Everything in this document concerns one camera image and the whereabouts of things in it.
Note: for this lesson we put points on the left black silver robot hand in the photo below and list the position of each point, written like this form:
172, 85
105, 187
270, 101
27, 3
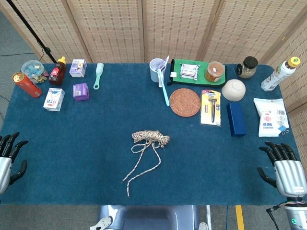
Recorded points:
6, 165

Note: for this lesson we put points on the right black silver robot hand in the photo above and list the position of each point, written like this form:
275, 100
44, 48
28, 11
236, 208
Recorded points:
289, 175

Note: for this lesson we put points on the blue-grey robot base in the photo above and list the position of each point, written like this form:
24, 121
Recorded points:
148, 218

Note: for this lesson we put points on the blue binder clip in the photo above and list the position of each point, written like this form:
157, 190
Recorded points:
281, 128

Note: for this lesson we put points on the white wipes packet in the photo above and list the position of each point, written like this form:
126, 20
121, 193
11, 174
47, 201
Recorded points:
268, 117

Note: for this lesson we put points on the yellow floor tape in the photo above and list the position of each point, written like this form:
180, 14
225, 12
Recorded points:
239, 215

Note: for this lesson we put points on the dark blue box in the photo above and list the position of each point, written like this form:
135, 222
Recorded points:
236, 119

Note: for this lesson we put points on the white red milk carton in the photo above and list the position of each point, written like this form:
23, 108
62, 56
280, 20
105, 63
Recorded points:
54, 100

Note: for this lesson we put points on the blue felt table cloth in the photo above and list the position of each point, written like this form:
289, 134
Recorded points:
84, 143

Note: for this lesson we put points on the red drink can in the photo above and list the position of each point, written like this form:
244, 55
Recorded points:
26, 85

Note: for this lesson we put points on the white bottle yellow cap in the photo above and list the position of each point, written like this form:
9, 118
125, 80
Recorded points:
275, 76

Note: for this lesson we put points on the clear plastic candy jar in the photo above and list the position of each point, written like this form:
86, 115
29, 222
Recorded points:
31, 68

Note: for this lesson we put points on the beige bowl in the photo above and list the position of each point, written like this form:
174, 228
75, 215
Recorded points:
233, 89

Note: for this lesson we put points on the brown syrup bottle yellow cap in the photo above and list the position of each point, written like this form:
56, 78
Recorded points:
57, 76

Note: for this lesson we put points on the razor in yellow pack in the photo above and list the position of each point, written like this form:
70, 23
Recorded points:
211, 107

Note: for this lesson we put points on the purple cardboard box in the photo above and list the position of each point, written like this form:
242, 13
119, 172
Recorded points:
81, 92

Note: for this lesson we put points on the glass jar black lid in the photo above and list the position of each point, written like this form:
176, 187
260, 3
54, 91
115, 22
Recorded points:
248, 69

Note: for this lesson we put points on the purple white drink carton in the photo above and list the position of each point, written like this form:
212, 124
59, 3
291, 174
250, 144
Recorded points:
78, 69

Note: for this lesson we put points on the round woven coaster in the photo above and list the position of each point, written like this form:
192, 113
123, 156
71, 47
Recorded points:
184, 102

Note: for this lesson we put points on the orange plastic jar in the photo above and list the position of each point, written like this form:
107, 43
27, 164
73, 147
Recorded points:
214, 72

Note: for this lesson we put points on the mint green scrub brush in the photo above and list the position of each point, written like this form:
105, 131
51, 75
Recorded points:
98, 72

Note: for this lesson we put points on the black tripod stand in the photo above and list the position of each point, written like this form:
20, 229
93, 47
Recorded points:
26, 24

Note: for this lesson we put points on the silver snack packet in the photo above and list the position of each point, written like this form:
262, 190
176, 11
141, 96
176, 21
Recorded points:
189, 71

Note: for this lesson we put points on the green mat black trim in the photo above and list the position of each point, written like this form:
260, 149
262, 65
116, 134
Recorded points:
177, 79

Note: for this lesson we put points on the light blue toothbrush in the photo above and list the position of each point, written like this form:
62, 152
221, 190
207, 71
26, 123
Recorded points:
165, 94

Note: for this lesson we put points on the white mat tag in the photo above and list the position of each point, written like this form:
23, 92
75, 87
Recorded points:
173, 74

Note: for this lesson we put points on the purple white toothpaste tube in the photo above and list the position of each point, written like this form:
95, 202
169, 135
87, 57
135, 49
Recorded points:
163, 64

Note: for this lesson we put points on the light blue cup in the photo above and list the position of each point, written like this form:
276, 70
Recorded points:
154, 73

